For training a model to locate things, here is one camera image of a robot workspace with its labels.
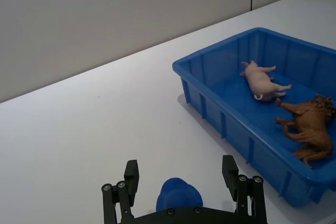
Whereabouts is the blue plastic bin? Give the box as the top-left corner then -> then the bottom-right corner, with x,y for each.
172,27 -> 336,208

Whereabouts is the pink toy pig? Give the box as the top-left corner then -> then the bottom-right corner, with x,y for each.
240,60 -> 292,103

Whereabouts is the blue toy animal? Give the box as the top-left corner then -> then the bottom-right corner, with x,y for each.
155,177 -> 204,212

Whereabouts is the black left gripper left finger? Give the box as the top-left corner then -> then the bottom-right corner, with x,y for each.
101,159 -> 140,224

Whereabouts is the brown toy lion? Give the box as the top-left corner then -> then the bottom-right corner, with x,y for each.
275,94 -> 336,168

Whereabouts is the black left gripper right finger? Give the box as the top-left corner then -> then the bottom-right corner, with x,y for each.
222,155 -> 268,224

